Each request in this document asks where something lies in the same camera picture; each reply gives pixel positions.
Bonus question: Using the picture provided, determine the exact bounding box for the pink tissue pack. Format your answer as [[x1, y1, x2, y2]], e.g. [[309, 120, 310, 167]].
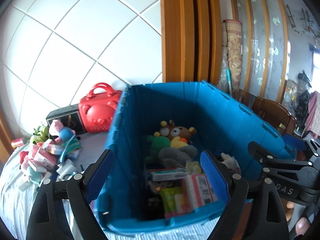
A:
[[182, 174, 218, 212]]

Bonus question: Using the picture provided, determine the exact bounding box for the person's right hand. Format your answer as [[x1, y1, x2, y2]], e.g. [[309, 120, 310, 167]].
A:
[[285, 201, 311, 238]]

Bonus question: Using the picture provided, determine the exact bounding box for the wooden chair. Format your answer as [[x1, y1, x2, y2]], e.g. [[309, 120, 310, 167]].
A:
[[252, 97, 296, 135]]

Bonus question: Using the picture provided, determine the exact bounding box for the striped grey tablecloth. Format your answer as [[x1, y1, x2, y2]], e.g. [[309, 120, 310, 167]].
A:
[[1, 133, 219, 239]]

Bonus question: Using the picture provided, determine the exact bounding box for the pink pig plush teal dress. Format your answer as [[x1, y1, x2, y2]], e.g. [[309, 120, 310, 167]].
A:
[[21, 161, 42, 185]]

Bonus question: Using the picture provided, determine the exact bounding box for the green wipes pack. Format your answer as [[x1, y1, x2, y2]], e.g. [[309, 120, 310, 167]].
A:
[[159, 186, 189, 219]]

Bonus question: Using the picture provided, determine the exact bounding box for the grey plush toy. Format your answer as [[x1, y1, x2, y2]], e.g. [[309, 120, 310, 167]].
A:
[[158, 145, 197, 168]]

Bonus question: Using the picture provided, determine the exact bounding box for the blue plastic storage crate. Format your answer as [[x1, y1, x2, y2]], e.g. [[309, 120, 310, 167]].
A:
[[97, 81, 297, 235]]

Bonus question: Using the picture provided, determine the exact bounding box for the pink snack can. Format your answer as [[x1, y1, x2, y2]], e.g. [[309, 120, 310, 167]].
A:
[[11, 138, 25, 148]]

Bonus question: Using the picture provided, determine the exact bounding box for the green frog plush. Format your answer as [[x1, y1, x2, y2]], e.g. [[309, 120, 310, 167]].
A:
[[29, 125, 49, 144]]

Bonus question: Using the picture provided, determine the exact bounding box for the brown bear plush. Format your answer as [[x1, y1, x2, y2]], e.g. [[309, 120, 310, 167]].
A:
[[153, 120, 196, 144]]

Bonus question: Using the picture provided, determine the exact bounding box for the pink pig plush blue shirt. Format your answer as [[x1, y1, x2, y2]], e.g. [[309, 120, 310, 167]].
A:
[[49, 119, 75, 144]]

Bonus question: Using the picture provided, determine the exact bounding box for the green plush toy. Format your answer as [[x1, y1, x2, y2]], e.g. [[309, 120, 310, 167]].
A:
[[145, 135, 171, 165]]

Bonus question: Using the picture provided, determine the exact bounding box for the black framed box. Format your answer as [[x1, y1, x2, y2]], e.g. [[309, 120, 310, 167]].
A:
[[46, 104, 86, 135]]

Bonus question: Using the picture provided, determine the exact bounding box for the red bear suitcase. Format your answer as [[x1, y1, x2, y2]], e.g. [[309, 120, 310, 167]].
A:
[[78, 82, 122, 133]]

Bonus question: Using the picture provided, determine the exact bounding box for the rolled patterned carpet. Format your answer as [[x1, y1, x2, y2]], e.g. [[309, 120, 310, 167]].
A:
[[223, 20, 242, 98]]

